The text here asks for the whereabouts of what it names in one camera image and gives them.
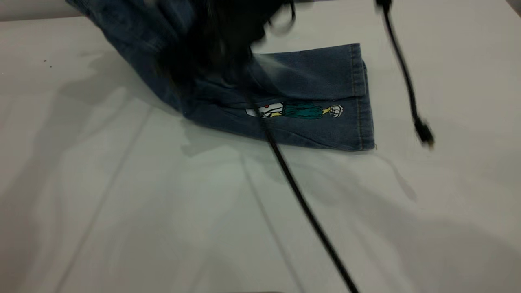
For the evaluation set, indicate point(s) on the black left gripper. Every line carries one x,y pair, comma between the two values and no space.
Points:
220,36

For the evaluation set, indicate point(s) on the blue denim shorts basketball print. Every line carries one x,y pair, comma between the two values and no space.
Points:
309,73

